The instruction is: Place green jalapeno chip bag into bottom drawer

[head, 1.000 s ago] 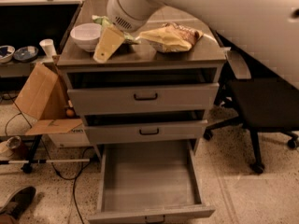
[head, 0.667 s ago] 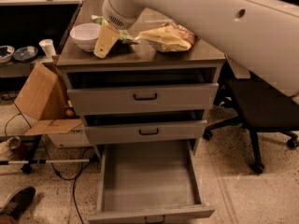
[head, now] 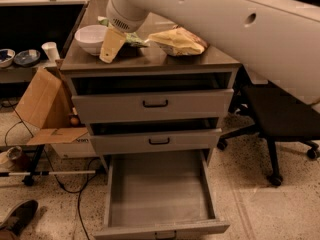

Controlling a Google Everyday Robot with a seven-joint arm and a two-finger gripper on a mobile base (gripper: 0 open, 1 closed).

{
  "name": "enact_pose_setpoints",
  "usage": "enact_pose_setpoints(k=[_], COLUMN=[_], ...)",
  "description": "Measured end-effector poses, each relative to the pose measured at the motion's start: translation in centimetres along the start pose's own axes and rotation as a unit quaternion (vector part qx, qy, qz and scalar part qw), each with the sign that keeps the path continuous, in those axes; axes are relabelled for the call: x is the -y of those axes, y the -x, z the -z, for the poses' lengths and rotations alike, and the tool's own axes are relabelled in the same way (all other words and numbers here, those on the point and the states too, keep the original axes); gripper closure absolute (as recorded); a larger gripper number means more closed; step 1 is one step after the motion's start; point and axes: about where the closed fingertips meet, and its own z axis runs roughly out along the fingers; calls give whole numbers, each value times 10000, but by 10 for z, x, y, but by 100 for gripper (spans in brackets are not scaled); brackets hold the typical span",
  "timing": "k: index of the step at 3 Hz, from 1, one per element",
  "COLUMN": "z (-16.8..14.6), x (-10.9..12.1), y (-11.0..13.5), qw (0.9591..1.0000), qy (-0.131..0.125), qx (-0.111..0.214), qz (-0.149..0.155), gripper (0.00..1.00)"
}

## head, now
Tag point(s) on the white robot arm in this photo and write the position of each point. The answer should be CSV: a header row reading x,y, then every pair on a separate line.
x,y
277,39

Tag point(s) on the yellow brown chip bag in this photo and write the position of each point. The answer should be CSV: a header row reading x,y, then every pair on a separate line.
x,y
179,42

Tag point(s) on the dark shoe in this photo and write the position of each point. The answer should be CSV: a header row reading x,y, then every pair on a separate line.
x,y
18,219

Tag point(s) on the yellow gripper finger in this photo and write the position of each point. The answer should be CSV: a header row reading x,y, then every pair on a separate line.
x,y
112,43

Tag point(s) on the small orange ball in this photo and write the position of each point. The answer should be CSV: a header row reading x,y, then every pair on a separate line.
x,y
74,121

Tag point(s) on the white blue bowl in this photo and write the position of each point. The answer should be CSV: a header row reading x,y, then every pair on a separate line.
x,y
6,57

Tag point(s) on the green jalapeno chip bag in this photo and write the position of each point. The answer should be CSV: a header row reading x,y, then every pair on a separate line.
x,y
132,39

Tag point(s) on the grey drawer cabinet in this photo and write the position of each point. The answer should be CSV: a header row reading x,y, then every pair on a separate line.
x,y
149,70

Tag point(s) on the brown jar on floor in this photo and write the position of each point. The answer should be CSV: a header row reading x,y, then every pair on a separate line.
x,y
18,157

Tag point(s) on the black tripod stand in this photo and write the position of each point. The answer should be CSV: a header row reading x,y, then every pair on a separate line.
x,y
8,168

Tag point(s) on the grey middle drawer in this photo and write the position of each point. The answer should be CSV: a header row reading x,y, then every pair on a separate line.
x,y
155,142

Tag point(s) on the white paper cup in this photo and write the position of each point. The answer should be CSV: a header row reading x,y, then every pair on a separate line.
x,y
50,49

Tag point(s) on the grey top drawer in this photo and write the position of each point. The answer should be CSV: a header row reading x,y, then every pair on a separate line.
x,y
132,107

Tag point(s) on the black office chair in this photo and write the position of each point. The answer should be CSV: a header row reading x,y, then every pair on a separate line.
x,y
277,116

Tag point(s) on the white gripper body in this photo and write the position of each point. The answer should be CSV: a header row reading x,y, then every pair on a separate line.
x,y
124,20

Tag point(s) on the blue patterned bowl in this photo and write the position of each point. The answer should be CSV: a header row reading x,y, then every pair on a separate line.
x,y
27,58

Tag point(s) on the grey bottom drawer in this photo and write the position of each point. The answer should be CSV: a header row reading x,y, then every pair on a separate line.
x,y
159,196

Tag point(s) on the open cardboard box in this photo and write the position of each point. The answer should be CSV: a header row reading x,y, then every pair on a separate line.
x,y
47,105

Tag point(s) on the grey drawer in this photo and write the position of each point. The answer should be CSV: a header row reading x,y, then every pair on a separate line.
x,y
159,196
155,142
132,107

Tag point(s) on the white ceramic bowl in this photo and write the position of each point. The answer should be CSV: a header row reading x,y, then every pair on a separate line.
x,y
90,38

